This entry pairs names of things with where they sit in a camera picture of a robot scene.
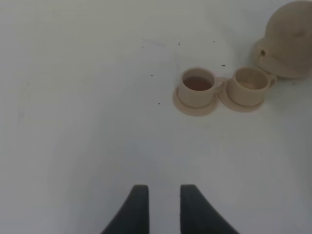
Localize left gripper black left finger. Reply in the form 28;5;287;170
102;185;149;234

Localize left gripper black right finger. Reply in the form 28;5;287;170
180;185;238;234

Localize tan ceramic teapot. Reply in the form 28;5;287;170
251;1;312;79

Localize left tan cup saucer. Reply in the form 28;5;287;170
172;88;219;117

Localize tan cup saucer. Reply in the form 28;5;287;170
172;88;219;117
218;82;265;112

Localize right tan cup saucer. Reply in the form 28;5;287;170
218;82;265;112

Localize left tan teacup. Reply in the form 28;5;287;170
177;68;227;108

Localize tan teacup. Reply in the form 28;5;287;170
227;68;277;107
177;68;227;108

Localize right tan teacup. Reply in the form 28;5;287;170
227;68;277;107

